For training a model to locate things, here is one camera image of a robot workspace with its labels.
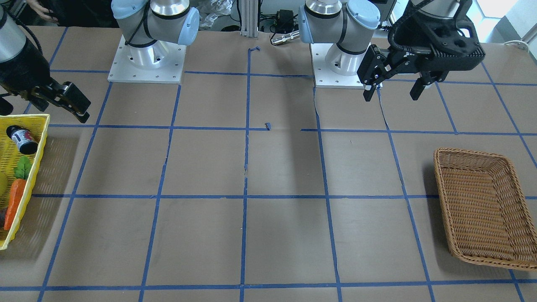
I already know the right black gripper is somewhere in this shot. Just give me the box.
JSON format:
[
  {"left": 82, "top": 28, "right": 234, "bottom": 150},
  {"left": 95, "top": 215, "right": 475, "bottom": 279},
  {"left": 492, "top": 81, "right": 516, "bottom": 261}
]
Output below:
[{"left": 0, "top": 40, "right": 91, "bottom": 123}]

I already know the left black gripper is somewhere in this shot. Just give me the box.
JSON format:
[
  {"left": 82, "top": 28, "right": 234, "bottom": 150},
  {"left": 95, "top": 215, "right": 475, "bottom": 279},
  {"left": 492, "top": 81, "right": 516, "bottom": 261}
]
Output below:
[{"left": 357, "top": 11, "right": 486, "bottom": 102}]

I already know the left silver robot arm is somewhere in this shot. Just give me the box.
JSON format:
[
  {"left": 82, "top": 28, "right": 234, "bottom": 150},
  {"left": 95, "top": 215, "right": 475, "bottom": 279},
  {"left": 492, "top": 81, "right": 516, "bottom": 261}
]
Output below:
[{"left": 298, "top": 0, "right": 485, "bottom": 102}]

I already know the yellow plastic basket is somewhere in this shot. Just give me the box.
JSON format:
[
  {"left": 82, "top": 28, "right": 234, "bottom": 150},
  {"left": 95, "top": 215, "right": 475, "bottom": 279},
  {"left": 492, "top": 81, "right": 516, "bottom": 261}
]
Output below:
[{"left": 1, "top": 114, "right": 50, "bottom": 250}]

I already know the small dark bottle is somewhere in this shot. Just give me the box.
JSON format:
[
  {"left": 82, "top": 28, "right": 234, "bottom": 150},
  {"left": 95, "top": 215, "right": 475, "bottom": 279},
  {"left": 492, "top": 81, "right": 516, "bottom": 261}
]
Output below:
[{"left": 6, "top": 125, "right": 38, "bottom": 155}]

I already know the orange toy carrot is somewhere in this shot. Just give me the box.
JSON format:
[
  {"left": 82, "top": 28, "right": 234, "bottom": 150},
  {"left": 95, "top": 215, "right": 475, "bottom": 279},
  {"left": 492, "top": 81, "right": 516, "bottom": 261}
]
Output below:
[{"left": 3, "top": 156, "right": 32, "bottom": 231}]

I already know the silver metal cylinder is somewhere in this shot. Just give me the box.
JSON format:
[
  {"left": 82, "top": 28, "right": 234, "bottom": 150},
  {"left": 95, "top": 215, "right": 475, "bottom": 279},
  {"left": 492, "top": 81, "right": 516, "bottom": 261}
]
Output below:
[{"left": 270, "top": 30, "right": 300, "bottom": 46}]

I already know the black power adapter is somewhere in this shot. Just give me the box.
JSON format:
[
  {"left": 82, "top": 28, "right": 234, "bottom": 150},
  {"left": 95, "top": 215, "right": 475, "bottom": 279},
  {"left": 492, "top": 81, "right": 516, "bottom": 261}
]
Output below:
[{"left": 274, "top": 10, "right": 294, "bottom": 34}]

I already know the brown wicker basket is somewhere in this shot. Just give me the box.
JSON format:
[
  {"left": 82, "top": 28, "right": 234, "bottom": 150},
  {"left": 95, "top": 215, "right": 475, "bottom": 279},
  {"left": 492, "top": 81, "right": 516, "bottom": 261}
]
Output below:
[{"left": 433, "top": 148, "right": 537, "bottom": 271}]

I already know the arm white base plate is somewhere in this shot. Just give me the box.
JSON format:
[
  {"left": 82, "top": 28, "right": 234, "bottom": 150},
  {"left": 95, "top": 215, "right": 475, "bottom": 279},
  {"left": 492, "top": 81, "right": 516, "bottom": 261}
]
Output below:
[
  {"left": 310, "top": 43, "right": 365, "bottom": 90},
  {"left": 107, "top": 36, "right": 187, "bottom": 84}
]

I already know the aluminium frame post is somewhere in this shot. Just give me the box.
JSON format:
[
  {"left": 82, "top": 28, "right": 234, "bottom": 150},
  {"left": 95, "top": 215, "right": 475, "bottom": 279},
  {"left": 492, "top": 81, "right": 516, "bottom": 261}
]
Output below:
[{"left": 237, "top": 0, "right": 260, "bottom": 39}]

